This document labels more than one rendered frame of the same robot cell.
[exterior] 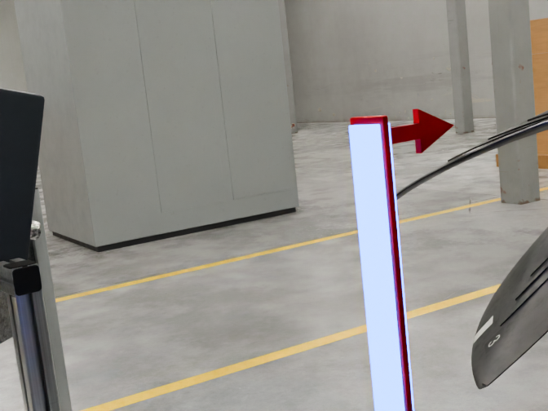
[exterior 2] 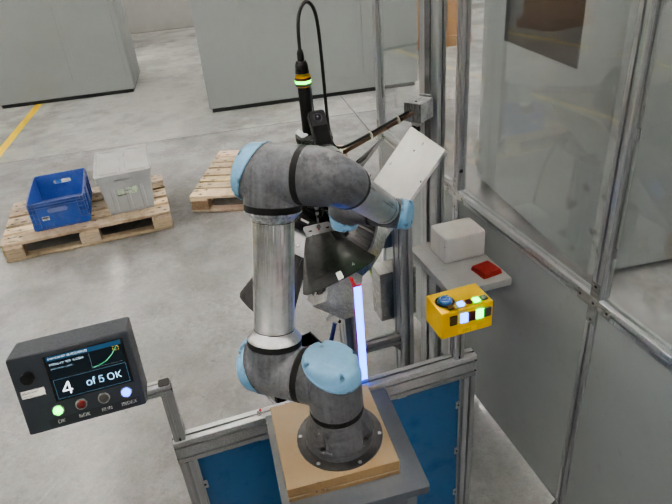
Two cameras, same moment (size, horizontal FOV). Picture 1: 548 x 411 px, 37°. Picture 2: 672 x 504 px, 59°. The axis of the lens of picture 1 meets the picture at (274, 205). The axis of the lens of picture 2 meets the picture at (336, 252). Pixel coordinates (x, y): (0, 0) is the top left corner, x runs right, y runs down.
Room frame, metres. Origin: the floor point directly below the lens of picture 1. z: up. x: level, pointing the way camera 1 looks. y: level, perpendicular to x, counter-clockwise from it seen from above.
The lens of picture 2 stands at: (0.00, 1.17, 2.06)
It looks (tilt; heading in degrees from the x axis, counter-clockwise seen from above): 30 degrees down; 291
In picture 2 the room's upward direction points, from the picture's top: 5 degrees counter-clockwise
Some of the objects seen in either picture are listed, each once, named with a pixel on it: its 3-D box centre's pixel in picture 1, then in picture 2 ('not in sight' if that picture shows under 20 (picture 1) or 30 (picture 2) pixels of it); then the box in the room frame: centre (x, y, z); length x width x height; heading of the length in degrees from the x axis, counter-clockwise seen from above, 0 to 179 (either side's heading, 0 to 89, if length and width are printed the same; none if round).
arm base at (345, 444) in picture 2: not in sight; (338, 419); (0.36, 0.31, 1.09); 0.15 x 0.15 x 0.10
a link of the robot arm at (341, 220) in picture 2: not in sight; (349, 208); (0.44, -0.12, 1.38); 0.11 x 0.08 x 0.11; 176
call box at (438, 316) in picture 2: not in sight; (458, 312); (0.17, -0.22, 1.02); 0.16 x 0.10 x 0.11; 36
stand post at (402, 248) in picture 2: not in sight; (404, 332); (0.43, -0.64, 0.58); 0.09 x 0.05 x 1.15; 126
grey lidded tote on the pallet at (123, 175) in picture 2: not in sight; (126, 179); (3.06, -2.37, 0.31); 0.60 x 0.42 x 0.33; 127
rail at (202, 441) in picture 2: not in sight; (333, 402); (0.49, 0.02, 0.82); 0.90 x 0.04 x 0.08; 36
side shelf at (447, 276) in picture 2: not in sight; (457, 264); (0.25, -0.75, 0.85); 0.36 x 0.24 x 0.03; 126
